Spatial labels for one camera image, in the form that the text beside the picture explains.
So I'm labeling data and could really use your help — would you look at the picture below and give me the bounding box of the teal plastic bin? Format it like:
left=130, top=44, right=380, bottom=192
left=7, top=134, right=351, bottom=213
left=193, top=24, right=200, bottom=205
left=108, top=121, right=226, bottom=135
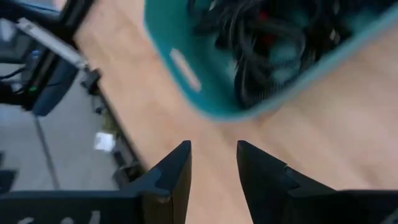
left=143, top=0, right=398, bottom=123

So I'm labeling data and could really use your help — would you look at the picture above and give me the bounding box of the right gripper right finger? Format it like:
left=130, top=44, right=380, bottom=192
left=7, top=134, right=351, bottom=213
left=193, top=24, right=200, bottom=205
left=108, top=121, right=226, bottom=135
left=237, top=140, right=336, bottom=224

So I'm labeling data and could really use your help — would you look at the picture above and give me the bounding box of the black cable with red tie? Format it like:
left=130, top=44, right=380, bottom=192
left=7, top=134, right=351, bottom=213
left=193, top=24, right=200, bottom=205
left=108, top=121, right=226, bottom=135
left=189, top=0, right=280, bottom=38
left=229, top=27, right=312, bottom=110

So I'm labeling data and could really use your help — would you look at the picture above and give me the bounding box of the white paper scrap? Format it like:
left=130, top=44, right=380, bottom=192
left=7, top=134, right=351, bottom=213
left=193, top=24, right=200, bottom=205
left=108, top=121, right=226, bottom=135
left=94, top=131, right=116, bottom=152

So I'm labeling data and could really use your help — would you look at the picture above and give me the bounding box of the black control box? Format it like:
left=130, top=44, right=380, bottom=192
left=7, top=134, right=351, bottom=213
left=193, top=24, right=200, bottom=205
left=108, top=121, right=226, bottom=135
left=0, top=18, right=80, bottom=118

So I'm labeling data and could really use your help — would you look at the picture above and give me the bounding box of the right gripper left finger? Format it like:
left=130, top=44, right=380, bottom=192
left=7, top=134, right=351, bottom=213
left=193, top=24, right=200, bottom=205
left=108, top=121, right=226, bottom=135
left=123, top=139, right=192, bottom=224

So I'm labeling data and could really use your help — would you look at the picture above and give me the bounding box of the black aluminium table frame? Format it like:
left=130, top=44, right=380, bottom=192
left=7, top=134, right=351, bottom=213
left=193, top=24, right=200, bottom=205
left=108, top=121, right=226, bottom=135
left=58, top=0, right=147, bottom=187

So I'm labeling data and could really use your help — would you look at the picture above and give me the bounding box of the silver light bar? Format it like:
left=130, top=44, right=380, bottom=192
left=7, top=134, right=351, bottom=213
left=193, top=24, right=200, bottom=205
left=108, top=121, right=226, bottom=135
left=15, top=17, right=90, bottom=70

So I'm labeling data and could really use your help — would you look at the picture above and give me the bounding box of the black clamp bracket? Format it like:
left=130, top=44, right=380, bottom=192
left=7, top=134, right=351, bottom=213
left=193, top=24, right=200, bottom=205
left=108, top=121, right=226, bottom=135
left=80, top=67, right=103, bottom=96

